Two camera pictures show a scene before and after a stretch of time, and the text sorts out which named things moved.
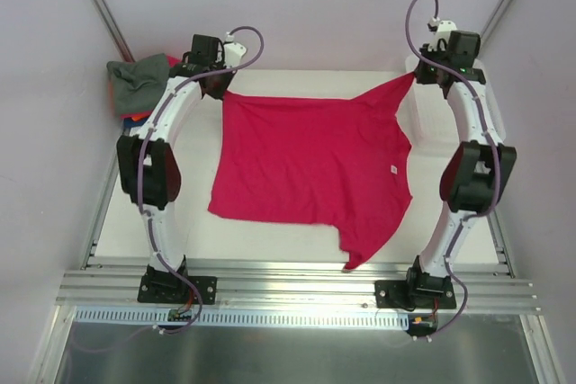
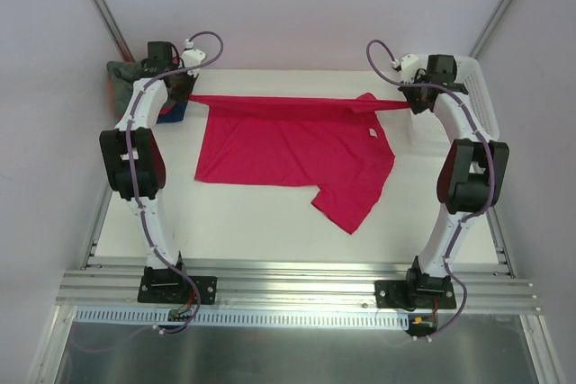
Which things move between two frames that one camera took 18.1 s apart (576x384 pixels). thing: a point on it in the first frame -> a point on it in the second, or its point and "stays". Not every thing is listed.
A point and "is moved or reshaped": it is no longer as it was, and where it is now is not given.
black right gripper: [428, 76] -> [417, 99]
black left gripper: [217, 84] -> [183, 88]
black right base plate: [414, 294] stays
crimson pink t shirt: [336, 164] is moved or reshaped
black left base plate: [174, 290] stays
